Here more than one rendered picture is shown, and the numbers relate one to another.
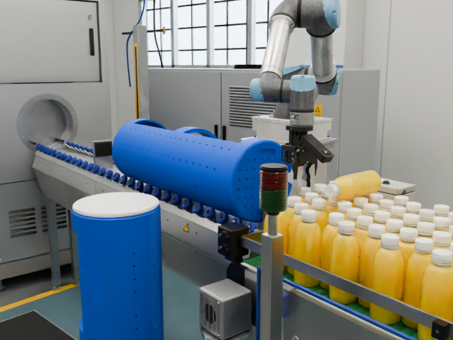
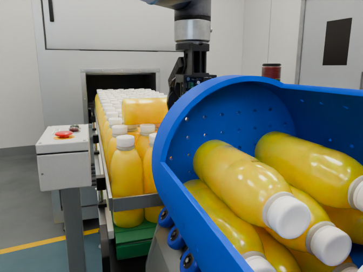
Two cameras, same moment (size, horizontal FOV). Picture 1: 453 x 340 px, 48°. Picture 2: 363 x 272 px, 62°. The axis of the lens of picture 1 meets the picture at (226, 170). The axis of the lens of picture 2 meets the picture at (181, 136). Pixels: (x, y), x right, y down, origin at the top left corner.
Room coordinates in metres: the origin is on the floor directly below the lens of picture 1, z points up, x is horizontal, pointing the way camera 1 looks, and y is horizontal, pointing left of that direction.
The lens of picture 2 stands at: (2.18, -0.02, 1.25)
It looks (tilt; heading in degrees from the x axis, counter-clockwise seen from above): 13 degrees down; 201
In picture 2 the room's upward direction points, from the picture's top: straight up
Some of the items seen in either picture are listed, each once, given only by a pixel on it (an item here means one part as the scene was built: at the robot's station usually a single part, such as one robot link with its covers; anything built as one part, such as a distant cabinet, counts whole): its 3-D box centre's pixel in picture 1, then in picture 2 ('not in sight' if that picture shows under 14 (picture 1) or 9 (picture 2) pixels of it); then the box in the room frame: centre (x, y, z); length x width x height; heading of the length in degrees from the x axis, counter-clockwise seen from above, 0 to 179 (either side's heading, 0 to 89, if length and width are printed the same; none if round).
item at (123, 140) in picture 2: not in sight; (125, 140); (1.64, -0.36, 1.09); 0.04 x 0.04 x 0.02
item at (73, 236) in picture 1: (74, 240); not in sight; (3.28, 1.03, 0.31); 0.06 x 0.06 x 0.63; 38
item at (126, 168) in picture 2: not in sight; (127, 183); (1.64, -0.36, 0.99); 0.07 x 0.07 x 0.19
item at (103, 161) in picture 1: (103, 155); not in sight; (2.68, 0.66, 1.00); 0.10 x 0.04 x 0.15; 128
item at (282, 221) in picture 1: (276, 237); not in sight; (1.39, -0.14, 0.99); 0.07 x 0.07 x 0.19
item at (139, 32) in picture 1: (144, 171); not in sight; (3.01, 0.50, 0.85); 0.06 x 0.06 x 1.70; 38
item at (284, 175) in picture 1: (273, 178); (270, 72); (1.11, -0.11, 1.23); 0.06 x 0.06 x 0.04
